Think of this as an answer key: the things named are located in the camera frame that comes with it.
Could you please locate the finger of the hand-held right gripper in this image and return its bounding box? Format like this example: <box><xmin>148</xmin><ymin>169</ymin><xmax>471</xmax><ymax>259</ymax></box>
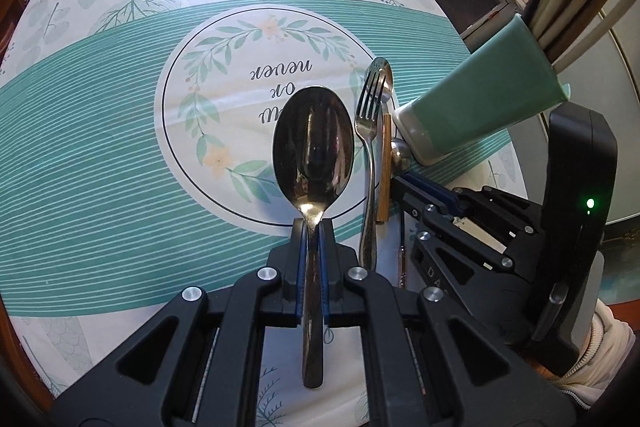
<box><xmin>407</xmin><ymin>202</ymin><xmax>536</xmax><ymax>338</ymax></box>
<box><xmin>395</xmin><ymin>172</ymin><xmax>538</xmax><ymax>238</ymax></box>

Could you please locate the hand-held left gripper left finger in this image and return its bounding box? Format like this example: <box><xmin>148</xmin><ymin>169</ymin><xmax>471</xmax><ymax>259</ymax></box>
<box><xmin>50</xmin><ymin>219</ymin><xmax>305</xmax><ymax>427</ymax></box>

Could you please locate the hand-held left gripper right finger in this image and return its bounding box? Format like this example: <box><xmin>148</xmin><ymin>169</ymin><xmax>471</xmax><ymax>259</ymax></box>
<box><xmin>320</xmin><ymin>219</ymin><xmax>576</xmax><ymax>427</ymax></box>

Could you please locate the green plastic utensil holder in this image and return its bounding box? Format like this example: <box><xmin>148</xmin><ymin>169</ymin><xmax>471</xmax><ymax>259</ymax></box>
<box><xmin>392</xmin><ymin>14</ymin><xmax>571</xmax><ymax>165</ymax></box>

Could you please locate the large silver spoon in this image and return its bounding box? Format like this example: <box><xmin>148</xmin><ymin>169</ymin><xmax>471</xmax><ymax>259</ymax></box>
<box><xmin>271</xmin><ymin>85</ymin><xmax>356</xmax><ymax>390</ymax></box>

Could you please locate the person's right forearm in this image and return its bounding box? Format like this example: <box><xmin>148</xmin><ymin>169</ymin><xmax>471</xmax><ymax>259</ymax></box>
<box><xmin>550</xmin><ymin>299</ymin><xmax>638</xmax><ymax>413</ymax></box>

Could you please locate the silver fork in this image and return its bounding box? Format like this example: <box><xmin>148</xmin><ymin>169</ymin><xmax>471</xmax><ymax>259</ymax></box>
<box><xmin>354</xmin><ymin>68</ymin><xmax>388</xmax><ymax>270</ymax></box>

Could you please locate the teal leaf print tablecloth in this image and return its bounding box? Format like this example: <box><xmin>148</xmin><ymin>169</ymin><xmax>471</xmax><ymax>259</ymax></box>
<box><xmin>0</xmin><ymin>0</ymin><xmax>531</xmax><ymax>427</ymax></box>

